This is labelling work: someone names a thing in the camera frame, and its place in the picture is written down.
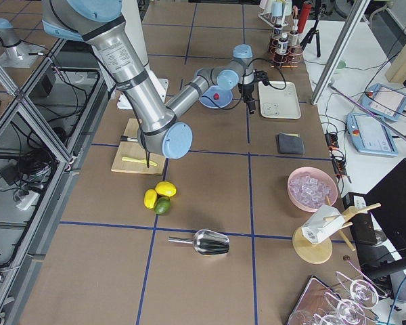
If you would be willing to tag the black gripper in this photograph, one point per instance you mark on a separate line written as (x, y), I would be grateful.
(247, 89)

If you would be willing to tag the blue plate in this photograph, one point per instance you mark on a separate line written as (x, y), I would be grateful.
(225, 98)

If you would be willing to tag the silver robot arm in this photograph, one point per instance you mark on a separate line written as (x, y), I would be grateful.
(113, 28)
(8, 36)

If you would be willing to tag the cream bear tray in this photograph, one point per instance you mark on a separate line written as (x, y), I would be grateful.
(279, 100)

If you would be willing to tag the grey yellow cloth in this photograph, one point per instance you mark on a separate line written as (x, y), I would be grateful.
(289, 144)

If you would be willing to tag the dark drink bottle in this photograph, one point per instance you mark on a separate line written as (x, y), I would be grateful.
(277, 31)
(282, 44)
(293, 36)

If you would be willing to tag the mint green bowl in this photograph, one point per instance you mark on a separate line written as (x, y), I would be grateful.
(341, 66)

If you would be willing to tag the blue plastic cup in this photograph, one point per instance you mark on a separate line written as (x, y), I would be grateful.
(277, 8)

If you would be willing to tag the pink plastic cup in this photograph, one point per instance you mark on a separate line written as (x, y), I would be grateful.
(263, 4)

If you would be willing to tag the green plastic cup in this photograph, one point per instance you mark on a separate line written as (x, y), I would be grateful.
(287, 7)

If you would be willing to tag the pink bowl with ice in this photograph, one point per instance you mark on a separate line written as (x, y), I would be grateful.
(309, 188)

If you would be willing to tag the red cylinder bottle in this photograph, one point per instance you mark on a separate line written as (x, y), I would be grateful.
(304, 15)

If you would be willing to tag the yellow lemon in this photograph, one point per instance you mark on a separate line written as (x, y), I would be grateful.
(150, 198)
(166, 188)

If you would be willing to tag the blue teach pendant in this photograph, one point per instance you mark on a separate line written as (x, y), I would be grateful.
(369, 136)
(384, 101)

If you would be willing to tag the wooden cutting board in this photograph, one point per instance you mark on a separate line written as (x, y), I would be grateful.
(134, 150)

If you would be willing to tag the steel rod black cap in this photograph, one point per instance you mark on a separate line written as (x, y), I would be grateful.
(125, 138)

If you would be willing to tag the green lime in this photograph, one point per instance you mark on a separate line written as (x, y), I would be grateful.
(162, 205)

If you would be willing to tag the yellow toy knife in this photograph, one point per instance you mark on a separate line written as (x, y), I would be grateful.
(141, 161)

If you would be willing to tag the metal scoop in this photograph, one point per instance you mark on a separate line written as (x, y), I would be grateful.
(206, 242)

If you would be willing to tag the wooden stand with carton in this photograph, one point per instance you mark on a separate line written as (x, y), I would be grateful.
(312, 242)

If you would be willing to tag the metal grabber stick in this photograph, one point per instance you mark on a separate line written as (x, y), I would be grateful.
(370, 113)

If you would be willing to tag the black monitor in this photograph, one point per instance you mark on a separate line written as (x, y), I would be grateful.
(390, 193)

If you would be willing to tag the wine glass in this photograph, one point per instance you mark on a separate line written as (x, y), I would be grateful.
(347, 310)
(361, 289)

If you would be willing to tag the copper wire bottle rack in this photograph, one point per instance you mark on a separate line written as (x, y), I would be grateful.
(289, 58)

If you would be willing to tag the white wire cup rack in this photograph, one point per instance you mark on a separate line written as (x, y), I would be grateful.
(266, 16)

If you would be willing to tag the aluminium frame post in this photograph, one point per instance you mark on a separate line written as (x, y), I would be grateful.
(342, 41)

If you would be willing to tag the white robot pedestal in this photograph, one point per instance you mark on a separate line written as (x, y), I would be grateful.
(134, 31)

